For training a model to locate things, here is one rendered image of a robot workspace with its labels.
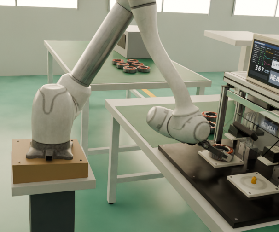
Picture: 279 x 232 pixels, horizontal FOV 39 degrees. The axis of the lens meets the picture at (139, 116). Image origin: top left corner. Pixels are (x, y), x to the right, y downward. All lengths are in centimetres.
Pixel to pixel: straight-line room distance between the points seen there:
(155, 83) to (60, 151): 158
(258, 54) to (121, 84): 140
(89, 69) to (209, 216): 78
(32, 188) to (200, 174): 67
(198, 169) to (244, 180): 20
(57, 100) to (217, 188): 70
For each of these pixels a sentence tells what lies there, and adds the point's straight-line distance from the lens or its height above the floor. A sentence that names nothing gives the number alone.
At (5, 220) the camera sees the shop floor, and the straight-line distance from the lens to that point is 269.
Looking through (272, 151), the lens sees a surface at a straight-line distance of 159.
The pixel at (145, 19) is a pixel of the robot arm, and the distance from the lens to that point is 149.
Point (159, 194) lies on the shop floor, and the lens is 295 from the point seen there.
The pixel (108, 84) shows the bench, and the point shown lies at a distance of 289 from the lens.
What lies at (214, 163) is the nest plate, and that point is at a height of 78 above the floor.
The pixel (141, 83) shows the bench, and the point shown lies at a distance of 297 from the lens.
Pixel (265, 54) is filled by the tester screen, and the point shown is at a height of 125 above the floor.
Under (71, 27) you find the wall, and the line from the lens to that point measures 598.
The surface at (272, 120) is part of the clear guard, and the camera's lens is 147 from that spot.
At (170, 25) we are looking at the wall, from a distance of 649.
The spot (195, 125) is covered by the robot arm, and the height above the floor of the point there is 104.
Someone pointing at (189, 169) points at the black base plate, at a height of 77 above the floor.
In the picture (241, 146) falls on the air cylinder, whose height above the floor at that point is 81.
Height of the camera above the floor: 152
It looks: 20 degrees down
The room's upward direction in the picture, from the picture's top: 4 degrees clockwise
